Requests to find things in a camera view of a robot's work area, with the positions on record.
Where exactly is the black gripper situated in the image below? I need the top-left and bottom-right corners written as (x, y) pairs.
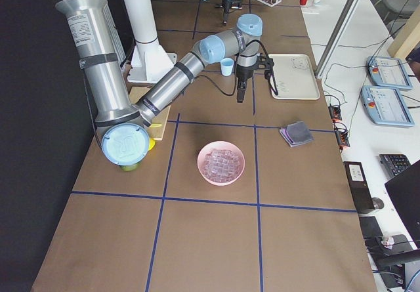
top-left (222, 0), bottom-right (233, 25)
top-left (236, 64), bottom-right (252, 103)

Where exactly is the light blue plastic cup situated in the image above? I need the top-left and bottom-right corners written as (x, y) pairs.
top-left (220, 58), bottom-right (234, 77)

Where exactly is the pile of clear ice cubes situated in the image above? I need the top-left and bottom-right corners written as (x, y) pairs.
top-left (203, 149), bottom-right (242, 183)

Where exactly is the cream bear serving tray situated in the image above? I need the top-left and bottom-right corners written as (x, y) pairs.
top-left (269, 54), bottom-right (320, 100)

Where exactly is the pink bowl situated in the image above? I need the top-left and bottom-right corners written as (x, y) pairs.
top-left (197, 141), bottom-right (245, 186)

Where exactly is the folded grey purple cloth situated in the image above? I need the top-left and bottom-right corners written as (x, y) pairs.
top-left (279, 121), bottom-right (314, 147)

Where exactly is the wooden cutting board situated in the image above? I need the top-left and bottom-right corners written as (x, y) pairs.
top-left (129, 87), bottom-right (171, 141)

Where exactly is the whole yellow lemon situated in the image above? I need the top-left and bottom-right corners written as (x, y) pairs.
top-left (148, 138), bottom-right (156, 151)

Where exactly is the orange electronics board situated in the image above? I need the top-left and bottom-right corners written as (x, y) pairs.
top-left (328, 105), bottom-right (350, 151)

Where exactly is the green lime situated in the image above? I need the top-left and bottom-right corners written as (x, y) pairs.
top-left (119, 162), bottom-right (139, 172)

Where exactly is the near blue teach pendant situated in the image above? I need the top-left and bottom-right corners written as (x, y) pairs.
top-left (361, 86), bottom-right (415, 127)

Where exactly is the blue teach pendant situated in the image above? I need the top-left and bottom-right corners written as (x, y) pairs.
top-left (367, 56), bottom-right (413, 91)
top-left (361, 86), bottom-right (415, 127)

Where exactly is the far blue teach pendant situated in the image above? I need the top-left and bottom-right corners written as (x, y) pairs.
top-left (367, 56), bottom-right (413, 91)

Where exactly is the black power box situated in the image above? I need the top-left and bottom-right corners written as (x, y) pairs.
top-left (343, 161), bottom-right (375, 214)

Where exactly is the black keyboard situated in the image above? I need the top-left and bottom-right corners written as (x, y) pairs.
top-left (379, 154), bottom-right (411, 178)

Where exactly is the black computer mouse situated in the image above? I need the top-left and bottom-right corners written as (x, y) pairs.
top-left (371, 197), bottom-right (385, 210)

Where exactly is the black laptop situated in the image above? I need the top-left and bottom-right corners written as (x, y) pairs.
top-left (385, 161), bottom-right (420, 241)

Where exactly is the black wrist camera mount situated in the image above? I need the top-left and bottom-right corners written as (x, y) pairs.
top-left (255, 54), bottom-right (274, 77)
top-left (230, 0), bottom-right (243, 9)

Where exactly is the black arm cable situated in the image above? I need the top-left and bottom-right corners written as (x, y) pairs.
top-left (193, 39), bottom-right (280, 96)

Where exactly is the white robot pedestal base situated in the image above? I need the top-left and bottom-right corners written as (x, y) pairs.
top-left (124, 0), bottom-right (177, 84)

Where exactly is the aluminium frame post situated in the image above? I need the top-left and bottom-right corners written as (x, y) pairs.
top-left (315, 0), bottom-right (361, 79)

